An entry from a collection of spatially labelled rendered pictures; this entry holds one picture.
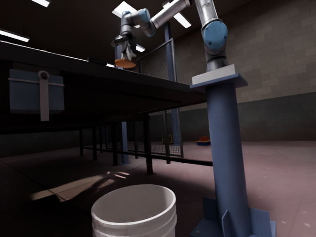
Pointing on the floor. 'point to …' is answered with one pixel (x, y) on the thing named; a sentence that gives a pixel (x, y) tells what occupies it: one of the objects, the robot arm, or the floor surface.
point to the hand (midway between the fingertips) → (125, 63)
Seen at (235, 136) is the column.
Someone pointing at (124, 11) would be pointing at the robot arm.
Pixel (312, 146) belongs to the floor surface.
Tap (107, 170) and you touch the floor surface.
